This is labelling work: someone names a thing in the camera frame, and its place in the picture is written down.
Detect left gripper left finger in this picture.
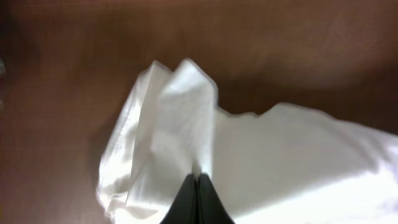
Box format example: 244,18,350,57
160,174,197,224

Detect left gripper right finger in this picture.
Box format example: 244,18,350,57
197,174,234,224

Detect white t-shirt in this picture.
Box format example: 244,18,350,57
96,60,397,223

